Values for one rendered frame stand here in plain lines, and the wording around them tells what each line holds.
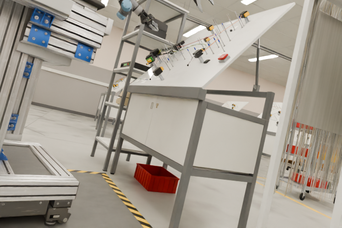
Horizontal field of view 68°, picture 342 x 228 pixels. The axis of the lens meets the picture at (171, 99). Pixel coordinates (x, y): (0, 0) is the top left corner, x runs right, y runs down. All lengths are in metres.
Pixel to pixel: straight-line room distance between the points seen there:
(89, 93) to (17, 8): 7.60
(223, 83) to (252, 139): 8.99
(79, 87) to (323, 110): 8.22
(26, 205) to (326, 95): 1.52
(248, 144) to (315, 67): 0.66
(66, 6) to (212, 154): 1.12
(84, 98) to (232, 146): 7.72
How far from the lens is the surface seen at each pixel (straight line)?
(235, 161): 1.72
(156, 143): 1.83
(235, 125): 1.66
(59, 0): 1.31
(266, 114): 1.86
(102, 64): 9.16
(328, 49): 1.50
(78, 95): 9.05
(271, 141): 5.69
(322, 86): 1.46
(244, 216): 1.93
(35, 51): 1.51
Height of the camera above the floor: 0.66
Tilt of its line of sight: 4 degrees up
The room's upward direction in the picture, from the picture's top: 14 degrees clockwise
